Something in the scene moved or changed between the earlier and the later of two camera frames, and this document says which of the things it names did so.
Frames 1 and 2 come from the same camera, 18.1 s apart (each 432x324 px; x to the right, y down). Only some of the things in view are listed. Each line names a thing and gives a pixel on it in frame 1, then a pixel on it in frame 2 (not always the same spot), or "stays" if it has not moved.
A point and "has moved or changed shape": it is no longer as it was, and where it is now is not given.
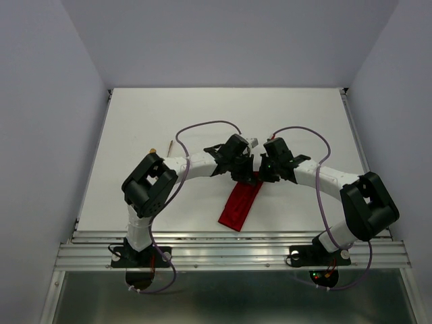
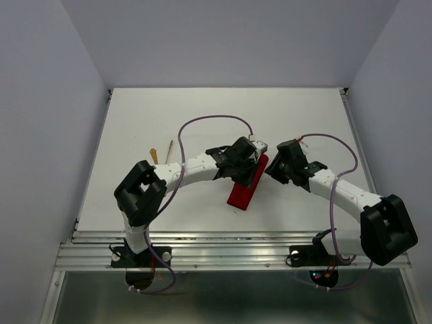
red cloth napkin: [239, 203] has moved or changed shape
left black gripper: [247, 174] stays
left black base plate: [150, 257] stays
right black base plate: [316, 256] stays
